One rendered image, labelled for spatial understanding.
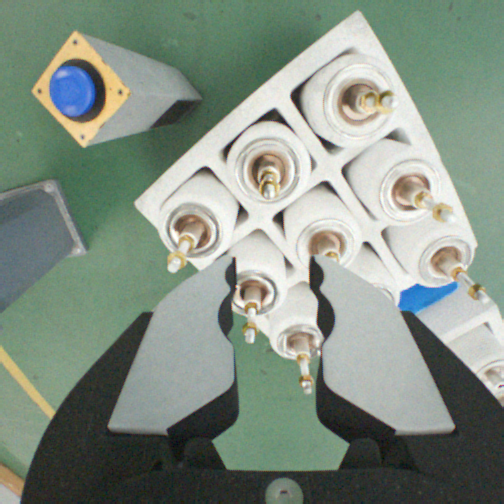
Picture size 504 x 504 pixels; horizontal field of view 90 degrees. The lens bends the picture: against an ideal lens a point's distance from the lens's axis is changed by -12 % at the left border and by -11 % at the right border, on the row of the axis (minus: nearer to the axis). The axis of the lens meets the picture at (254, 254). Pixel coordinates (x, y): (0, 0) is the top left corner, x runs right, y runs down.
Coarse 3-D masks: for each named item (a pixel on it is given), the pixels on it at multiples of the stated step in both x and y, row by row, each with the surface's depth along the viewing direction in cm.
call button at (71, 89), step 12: (60, 72) 20; (72, 72) 20; (84, 72) 21; (60, 84) 21; (72, 84) 21; (84, 84) 21; (60, 96) 21; (72, 96) 21; (84, 96) 21; (60, 108) 21; (72, 108) 21; (84, 108) 22
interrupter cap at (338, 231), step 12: (312, 228) 34; (324, 228) 34; (336, 228) 34; (348, 228) 34; (300, 240) 35; (312, 240) 35; (336, 240) 35; (348, 240) 35; (300, 252) 36; (312, 252) 36; (348, 252) 35
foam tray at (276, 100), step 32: (352, 32) 30; (288, 64) 32; (320, 64) 32; (256, 96) 34; (288, 96) 34; (224, 128) 36; (416, 128) 35; (192, 160) 38; (224, 160) 40; (320, 160) 37; (160, 192) 40; (352, 192) 39; (448, 192) 38; (256, 224) 42; (384, 224) 41; (288, 256) 44; (384, 256) 44; (256, 320) 51
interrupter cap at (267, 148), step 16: (256, 144) 30; (272, 144) 30; (288, 144) 29; (240, 160) 31; (256, 160) 31; (272, 160) 31; (288, 160) 30; (240, 176) 31; (256, 176) 32; (288, 176) 31; (256, 192) 32; (288, 192) 32
